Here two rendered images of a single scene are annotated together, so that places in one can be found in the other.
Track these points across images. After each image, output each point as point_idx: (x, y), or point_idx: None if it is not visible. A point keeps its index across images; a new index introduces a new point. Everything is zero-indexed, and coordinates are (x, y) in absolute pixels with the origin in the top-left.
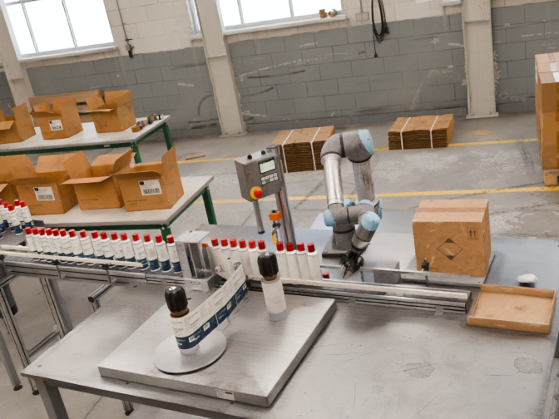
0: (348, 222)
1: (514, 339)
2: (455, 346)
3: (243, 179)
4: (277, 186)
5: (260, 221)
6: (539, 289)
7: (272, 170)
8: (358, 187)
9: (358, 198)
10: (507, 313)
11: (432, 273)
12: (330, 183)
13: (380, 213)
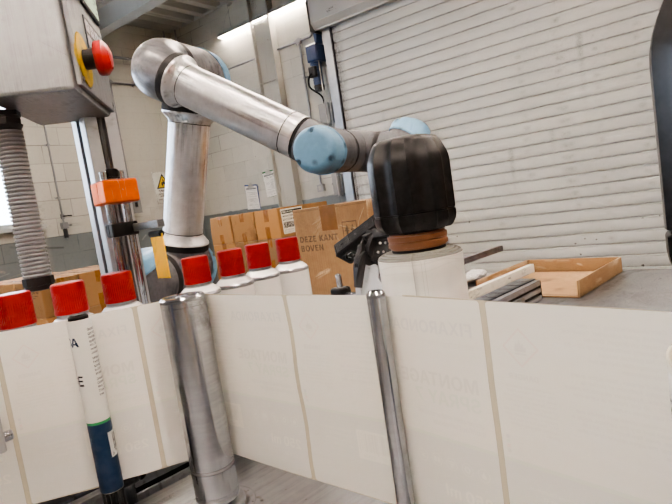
0: (357, 158)
1: (635, 280)
2: (651, 301)
3: None
4: (108, 89)
5: (43, 232)
6: (518, 265)
7: (94, 24)
8: (186, 193)
9: (180, 227)
10: (555, 283)
11: (470, 257)
12: (252, 93)
13: (215, 263)
